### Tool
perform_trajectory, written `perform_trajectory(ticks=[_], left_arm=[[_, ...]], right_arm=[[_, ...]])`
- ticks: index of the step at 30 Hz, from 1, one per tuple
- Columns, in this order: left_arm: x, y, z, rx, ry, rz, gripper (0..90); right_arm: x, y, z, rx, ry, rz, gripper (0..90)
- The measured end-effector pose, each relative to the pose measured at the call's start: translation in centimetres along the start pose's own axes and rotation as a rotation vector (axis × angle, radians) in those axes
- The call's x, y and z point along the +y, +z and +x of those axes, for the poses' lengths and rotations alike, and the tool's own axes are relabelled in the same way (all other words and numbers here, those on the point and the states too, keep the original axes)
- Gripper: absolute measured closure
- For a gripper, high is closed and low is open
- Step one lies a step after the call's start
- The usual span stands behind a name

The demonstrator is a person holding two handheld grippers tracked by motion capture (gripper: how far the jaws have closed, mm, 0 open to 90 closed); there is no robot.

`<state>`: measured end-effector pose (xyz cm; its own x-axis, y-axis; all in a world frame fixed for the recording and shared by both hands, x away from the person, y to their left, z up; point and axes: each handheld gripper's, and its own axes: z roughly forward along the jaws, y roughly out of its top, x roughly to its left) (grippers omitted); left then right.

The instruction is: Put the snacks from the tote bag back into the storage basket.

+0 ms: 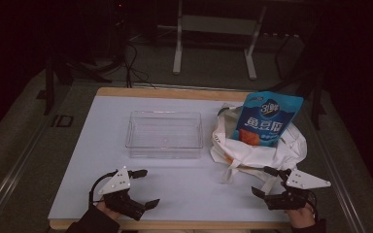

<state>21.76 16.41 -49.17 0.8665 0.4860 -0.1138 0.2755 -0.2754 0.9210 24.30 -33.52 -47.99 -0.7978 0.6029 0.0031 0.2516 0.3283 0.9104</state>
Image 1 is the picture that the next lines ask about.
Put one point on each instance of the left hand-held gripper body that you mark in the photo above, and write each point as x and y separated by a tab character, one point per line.
116	184

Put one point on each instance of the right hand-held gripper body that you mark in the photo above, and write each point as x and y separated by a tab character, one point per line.
306	182

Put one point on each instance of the person's left hand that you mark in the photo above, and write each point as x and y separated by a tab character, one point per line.
106	209

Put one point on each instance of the person's right hand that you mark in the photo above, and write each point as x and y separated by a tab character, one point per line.
301	217

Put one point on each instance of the white tote bag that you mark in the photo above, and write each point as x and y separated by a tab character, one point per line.
255	153

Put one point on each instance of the white table mat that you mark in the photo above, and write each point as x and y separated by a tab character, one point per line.
175	181

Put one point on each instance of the clear plastic container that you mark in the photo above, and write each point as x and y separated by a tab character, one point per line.
164	134

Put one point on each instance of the blue snack packet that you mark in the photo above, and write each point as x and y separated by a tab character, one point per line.
268	118

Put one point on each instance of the black metal stand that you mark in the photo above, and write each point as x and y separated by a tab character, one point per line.
50	81
314	93

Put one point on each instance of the white metal stand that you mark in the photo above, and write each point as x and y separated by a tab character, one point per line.
217	35

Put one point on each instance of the metal floor rail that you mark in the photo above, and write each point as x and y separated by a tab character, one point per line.
336	174
11	176

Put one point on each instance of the black rectangular floor bracket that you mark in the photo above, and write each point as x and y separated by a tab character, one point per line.
63	120

